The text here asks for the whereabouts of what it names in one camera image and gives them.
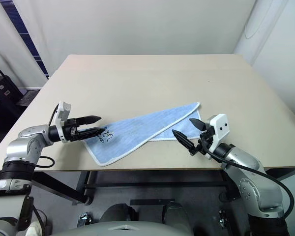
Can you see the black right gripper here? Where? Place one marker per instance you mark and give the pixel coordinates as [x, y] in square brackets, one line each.
[204, 142]

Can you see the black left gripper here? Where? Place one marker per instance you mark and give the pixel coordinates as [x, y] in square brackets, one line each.
[70, 131]

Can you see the light blue terry towel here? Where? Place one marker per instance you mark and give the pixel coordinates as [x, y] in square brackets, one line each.
[142, 127]

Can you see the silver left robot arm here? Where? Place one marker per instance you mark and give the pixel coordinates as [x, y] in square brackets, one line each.
[22, 145]

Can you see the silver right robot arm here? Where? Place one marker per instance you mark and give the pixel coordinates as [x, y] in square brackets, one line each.
[248, 164]

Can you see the dark grey foam block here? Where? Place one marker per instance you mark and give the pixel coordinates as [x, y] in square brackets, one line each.
[28, 97]

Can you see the black flat bar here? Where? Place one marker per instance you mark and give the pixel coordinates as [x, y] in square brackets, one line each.
[152, 201]

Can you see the dark grey rounded shape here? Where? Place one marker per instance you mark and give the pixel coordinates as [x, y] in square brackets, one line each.
[118, 211]
[175, 211]

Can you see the black equipment case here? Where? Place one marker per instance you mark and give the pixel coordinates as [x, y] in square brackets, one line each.
[2, 98]

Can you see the grey robot torso shell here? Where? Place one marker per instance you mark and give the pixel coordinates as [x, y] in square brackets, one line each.
[123, 228]

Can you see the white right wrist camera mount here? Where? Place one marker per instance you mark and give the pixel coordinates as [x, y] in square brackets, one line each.
[220, 127]

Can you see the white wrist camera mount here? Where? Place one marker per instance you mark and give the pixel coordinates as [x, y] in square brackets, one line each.
[220, 127]
[62, 113]

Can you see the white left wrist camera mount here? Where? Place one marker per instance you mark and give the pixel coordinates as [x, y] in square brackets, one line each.
[62, 113]

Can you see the black metal table frame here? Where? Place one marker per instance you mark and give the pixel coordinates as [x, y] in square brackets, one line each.
[150, 183]

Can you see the dark blue wall strip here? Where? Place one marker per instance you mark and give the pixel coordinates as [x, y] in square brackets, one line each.
[26, 37]

